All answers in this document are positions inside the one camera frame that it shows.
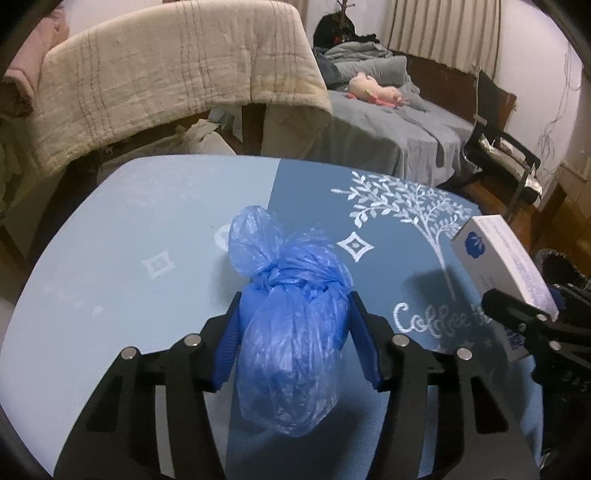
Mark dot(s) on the dark clothes heap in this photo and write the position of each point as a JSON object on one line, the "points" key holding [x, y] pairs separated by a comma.
{"points": [[328, 69]]}

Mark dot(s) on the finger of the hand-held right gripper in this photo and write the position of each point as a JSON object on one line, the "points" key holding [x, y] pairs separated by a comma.
{"points": [[572, 295], [512, 307]]}

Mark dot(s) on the bed with grey sheet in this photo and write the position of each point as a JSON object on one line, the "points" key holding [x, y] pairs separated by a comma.
{"points": [[378, 134]]}

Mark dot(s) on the black chair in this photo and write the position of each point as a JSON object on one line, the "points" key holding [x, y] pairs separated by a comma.
{"points": [[485, 97]]}

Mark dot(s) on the grey duvet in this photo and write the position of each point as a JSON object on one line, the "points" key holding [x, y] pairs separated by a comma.
{"points": [[369, 62]]}

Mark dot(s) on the pink plush toy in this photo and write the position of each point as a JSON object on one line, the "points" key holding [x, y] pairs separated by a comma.
{"points": [[369, 87]]}

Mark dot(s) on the black lined trash bin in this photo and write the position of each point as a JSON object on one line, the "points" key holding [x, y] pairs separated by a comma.
{"points": [[558, 267]]}

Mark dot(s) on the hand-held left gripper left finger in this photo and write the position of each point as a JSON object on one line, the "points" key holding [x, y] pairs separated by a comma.
{"points": [[226, 355]]}

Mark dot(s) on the wooden headboard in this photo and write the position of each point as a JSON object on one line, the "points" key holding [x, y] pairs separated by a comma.
{"points": [[457, 83]]}

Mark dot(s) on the blue plastic bag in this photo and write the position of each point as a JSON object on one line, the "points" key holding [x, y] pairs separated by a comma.
{"points": [[291, 346]]}

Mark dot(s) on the beige quilt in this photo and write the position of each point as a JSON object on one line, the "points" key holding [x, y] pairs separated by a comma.
{"points": [[161, 60]]}

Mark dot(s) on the silver cushion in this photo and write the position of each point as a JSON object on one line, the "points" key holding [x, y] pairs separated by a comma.
{"points": [[489, 145]]}

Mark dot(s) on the pink padded jacket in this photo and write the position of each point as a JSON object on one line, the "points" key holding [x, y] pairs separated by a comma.
{"points": [[23, 69]]}

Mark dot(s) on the white cardboard box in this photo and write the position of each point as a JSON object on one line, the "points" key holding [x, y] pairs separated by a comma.
{"points": [[498, 258]]}

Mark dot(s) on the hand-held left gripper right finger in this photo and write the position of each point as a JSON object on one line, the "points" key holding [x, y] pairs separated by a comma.
{"points": [[369, 346]]}

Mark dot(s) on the dark coat rack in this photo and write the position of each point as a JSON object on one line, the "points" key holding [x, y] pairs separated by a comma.
{"points": [[332, 27]]}

